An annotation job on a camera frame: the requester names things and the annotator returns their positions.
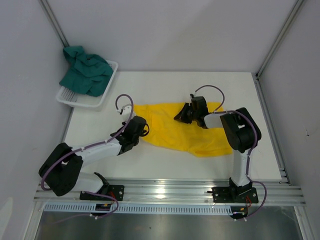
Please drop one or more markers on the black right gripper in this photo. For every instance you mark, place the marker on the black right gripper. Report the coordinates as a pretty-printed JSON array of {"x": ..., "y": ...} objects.
[{"x": 181, "y": 116}]

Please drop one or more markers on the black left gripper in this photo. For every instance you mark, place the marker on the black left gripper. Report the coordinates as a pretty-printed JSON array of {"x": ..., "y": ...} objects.
[{"x": 143, "y": 131}]

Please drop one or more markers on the yellow shorts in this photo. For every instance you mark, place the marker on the yellow shorts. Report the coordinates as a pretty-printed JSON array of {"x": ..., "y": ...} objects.
[{"x": 168, "y": 133}]

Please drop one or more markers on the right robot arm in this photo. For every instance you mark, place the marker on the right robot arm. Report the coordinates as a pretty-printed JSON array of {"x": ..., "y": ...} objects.
[{"x": 242, "y": 134}]

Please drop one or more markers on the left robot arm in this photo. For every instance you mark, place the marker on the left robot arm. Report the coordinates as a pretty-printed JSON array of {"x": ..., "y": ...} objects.
[{"x": 61, "y": 172}]

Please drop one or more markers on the green shorts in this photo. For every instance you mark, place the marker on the green shorts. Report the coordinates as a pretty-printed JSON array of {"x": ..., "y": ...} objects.
[{"x": 88, "y": 74}]

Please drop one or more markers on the white plastic basket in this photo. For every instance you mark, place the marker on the white plastic basket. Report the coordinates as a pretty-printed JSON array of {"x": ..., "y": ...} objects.
[{"x": 76, "y": 100}]

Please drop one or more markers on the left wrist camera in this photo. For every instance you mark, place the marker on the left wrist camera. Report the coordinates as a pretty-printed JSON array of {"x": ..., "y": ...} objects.
[{"x": 125, "y": 110}]

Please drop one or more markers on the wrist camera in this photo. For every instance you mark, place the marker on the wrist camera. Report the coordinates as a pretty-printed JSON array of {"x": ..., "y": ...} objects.
[
  {"x": 192, "y": 95},
  {"x": 125, "y": 110}
]

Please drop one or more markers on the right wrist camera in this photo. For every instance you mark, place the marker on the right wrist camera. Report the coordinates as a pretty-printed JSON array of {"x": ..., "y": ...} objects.
[{"x": 192, "y": 95}]

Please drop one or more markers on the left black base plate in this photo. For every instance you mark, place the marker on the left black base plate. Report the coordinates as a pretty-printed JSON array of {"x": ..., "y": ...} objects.
[{"x": 114, "y": 191}]

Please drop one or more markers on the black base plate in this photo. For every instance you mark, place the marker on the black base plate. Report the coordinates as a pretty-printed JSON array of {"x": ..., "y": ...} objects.
[
  {"x": 233, "y": 195},
  {"x": 114, "y": 191}
]

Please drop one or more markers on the aluminium rail frame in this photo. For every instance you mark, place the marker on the aluminium rail frame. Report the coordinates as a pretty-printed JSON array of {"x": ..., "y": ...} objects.
[{"x": 195, "y": 192}]

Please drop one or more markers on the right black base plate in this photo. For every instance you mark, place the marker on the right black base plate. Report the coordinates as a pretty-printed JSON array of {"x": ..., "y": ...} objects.
[{"x": 233, "y": 195}]

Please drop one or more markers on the white slotted cable duct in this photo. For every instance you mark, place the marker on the white slotted cable duct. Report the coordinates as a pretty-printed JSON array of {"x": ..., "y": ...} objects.
[{"x": 127, "y": 208}]

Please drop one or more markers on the left corner aluminium post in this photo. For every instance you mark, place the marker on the left corner aluminium post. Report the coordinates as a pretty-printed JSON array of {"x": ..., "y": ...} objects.
[{"x": 48, "y": 11}]

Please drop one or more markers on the corner aluminium post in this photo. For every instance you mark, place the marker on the corner aluminium post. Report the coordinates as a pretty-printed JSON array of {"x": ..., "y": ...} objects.
[
  {"x": 48, "y": 11},
  {"x": 284, "y": 30}
]

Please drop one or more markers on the right corner aluminium post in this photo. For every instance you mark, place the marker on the right corner aluminium post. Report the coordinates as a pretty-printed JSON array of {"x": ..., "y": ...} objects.
[{"x": 284, "y": 30}]

